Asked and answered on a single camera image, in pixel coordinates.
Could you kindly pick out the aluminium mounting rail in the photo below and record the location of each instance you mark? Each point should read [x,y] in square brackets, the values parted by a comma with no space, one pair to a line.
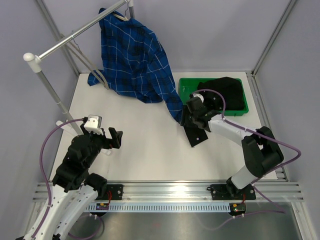
[196,191]

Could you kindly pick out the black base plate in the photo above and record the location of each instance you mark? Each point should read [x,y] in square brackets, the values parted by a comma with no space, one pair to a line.
[220,192]
[115,192]

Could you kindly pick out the white slotted cable duct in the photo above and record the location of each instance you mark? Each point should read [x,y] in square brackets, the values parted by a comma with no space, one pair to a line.
[158,207]

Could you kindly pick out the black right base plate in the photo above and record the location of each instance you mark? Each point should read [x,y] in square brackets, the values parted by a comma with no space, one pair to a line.
[220,192]

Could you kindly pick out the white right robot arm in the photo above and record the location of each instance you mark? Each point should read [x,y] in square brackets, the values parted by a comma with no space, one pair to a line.
[260,151]

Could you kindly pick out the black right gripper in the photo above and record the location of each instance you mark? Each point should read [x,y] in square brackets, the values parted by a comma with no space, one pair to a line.
[184,120]

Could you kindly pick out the black button shirt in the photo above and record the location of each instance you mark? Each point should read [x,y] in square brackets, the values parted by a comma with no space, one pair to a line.
[213,90]

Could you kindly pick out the blue plaid shirt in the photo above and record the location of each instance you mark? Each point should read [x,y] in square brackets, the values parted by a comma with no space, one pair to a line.
[135,64]

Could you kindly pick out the silver clothes rack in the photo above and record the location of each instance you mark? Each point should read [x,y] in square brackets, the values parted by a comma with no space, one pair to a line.
[34,61]

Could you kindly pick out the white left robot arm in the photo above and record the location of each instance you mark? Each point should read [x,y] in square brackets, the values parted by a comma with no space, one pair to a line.
[73,186]

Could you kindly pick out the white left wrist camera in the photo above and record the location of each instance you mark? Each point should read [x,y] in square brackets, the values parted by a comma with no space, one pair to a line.
[93,125]

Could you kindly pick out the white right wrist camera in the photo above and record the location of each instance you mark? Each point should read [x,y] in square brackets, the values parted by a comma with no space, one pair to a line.
[197,95]

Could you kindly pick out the aluminium frame post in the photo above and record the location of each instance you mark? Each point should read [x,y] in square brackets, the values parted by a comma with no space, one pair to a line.
[277,30]

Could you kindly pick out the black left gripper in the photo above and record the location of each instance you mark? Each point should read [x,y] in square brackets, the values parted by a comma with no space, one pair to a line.
[116,137]

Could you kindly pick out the green plastic tray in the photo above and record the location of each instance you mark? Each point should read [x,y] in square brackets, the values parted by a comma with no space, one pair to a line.
[230,88]

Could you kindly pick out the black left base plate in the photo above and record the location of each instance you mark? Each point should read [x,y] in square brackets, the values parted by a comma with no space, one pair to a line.
[115,192]

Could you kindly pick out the wooden hanger of blue shirt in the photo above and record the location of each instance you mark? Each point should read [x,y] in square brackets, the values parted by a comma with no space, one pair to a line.
[128,14]

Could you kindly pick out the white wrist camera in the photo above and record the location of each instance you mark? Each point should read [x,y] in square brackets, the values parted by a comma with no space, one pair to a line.
[197,95]
[93,125]

